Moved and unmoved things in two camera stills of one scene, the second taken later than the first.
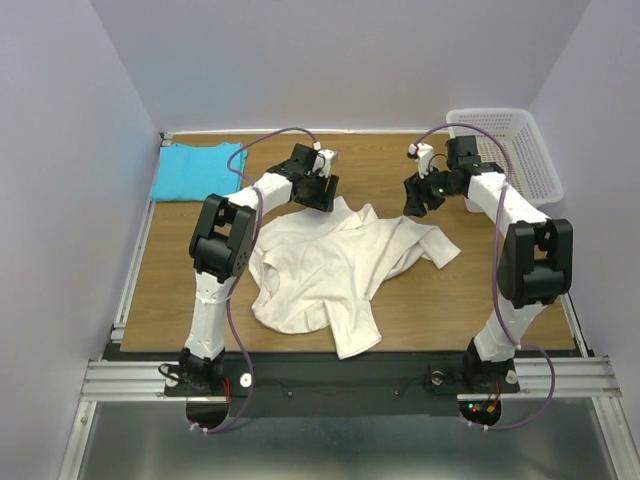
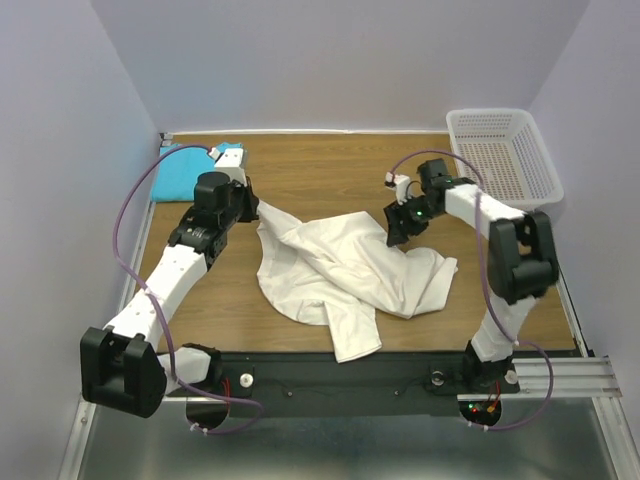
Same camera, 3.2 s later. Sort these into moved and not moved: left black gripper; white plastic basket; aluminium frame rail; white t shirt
Moved: left black gripper; white t shirt
Not moved: white plastic basket; aluminium frame rail
